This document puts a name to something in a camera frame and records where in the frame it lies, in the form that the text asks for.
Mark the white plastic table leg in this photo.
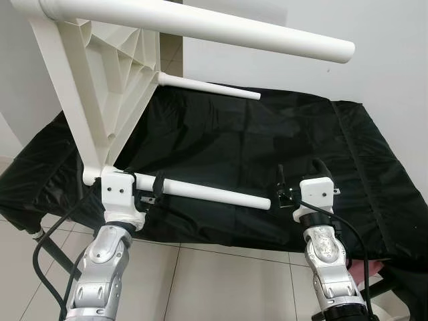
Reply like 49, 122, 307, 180
156, 72, 261, 102
82, 167, 272, 211
10, 0, 356, 65

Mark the white plastic children table top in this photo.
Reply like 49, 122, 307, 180
10, 0, 165, 188

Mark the black cloth table cover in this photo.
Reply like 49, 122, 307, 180
0, 84, 428, 321

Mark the pink fabric item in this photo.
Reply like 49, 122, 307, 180
351, 259, 385, 290

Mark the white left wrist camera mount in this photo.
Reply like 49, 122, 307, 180
100, 171, 148, 232

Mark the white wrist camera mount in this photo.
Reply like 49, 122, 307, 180
100, 171, 148, 232
293, 175, 337, 223

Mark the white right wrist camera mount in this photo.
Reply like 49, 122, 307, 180
293, 175, 337, 223

